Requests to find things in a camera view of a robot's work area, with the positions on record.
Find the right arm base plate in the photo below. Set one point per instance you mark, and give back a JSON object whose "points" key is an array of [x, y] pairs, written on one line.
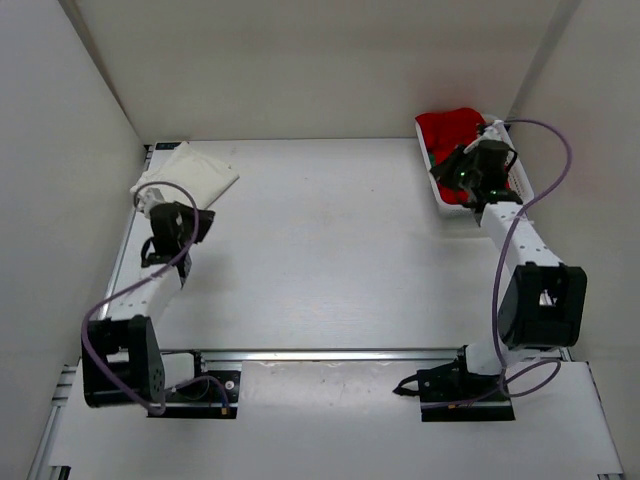
{"points": [[449, 394]]}

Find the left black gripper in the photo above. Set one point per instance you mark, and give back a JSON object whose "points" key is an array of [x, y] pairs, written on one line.
{"points": [[206, 219]]}

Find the white t shirt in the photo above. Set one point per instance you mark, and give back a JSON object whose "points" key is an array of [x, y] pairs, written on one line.
{"points": [[204, 177]]}

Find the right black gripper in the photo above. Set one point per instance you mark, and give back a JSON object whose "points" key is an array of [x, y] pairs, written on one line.
{"points": [[444, 175]]}

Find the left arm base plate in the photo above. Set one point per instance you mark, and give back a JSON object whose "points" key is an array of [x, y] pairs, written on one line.
{"points": [[200, 388]]}

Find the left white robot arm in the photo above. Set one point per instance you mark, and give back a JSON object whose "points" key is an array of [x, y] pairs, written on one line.
{"points": [[121, 358]]}

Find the white plastic basket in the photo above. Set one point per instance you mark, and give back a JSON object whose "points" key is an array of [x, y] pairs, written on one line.
{"points": [[517, 178]]}

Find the black label on table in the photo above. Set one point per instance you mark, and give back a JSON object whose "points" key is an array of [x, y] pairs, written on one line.
{"points": [[163, 146]]}

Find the red t shirt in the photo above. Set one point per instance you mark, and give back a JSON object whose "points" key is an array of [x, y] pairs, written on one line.
{"points": [[443, 131]]}

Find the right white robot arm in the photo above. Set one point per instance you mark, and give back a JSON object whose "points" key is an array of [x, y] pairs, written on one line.
{"points": [[542, 307]]}

